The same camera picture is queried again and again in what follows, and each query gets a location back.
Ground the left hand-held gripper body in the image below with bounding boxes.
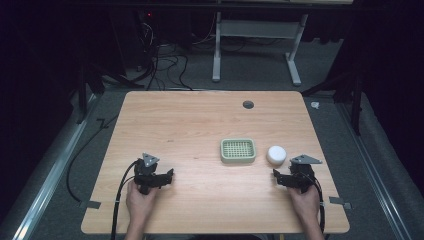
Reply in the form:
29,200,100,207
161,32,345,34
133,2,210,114
133,152,168,195

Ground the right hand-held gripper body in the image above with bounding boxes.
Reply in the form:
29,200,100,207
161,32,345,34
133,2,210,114
281,153,323,195

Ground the round white soap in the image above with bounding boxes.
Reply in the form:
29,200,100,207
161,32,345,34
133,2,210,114
266,145,288,167

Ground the green soap dish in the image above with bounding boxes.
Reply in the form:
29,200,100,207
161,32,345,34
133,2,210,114
219,137,257,165

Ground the person's left hand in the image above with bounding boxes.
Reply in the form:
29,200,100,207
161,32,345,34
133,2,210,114
125,180,160,228

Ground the person's right hand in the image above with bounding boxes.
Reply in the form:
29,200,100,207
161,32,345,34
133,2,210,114
286,184,321,226

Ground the black metal stand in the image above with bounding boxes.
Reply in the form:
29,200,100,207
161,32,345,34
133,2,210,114
68,49,148,125
301,71,364,136

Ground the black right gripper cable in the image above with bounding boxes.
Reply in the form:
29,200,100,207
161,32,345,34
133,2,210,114
308,173,327,234

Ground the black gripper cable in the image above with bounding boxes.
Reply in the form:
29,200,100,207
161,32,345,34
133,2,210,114
308,173,327,234
110,159,140,240

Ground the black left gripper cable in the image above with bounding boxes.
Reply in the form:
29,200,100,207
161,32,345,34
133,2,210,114
110,159,140,240

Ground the grey metal table bracket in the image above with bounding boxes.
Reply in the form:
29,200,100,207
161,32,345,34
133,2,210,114
79,199,102,210
328,196,353,211

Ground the aluminium floor rail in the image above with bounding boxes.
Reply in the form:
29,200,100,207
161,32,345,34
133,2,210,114
335,99,416,240
0,93,101,240

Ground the black floor cable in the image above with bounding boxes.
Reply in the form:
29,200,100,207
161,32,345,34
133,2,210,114
65,114,120,203

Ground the bundle of black cables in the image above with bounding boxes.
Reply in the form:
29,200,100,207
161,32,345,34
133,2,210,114
135,13,195,92

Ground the white metal desk frame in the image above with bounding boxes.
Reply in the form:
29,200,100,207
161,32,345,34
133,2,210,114
211,11,310,87

